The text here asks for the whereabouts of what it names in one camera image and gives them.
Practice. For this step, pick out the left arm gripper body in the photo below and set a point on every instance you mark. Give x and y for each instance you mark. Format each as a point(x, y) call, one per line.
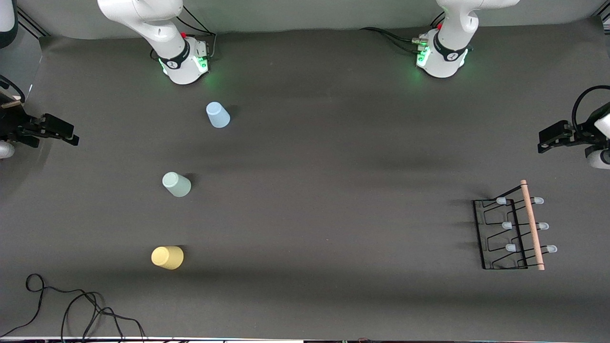
point(578, 135)

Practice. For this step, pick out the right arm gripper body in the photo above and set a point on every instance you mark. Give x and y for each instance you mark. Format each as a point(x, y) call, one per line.
point(14, 125)

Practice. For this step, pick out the pale green plastic cup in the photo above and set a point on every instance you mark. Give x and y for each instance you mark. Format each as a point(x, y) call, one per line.
point(176, 185)

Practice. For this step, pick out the yellow plastic cup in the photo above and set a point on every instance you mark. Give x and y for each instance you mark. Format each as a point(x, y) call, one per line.
point(167, 257)

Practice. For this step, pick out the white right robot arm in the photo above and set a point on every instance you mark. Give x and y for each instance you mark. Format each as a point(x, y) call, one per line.
point(157, 24)

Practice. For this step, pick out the light blue plastic cup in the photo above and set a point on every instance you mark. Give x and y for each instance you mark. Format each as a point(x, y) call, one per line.
point(218, 115)

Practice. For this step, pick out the brown cardboard box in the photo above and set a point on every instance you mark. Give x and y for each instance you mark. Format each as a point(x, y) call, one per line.
point(12, 102)

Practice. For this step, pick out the dark grey table mat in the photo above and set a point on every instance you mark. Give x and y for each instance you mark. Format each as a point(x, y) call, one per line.
point(333, 286)

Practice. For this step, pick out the black aluminium frame rail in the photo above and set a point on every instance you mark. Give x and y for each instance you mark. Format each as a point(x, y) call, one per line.
point(605, 19)
point(33, 24)

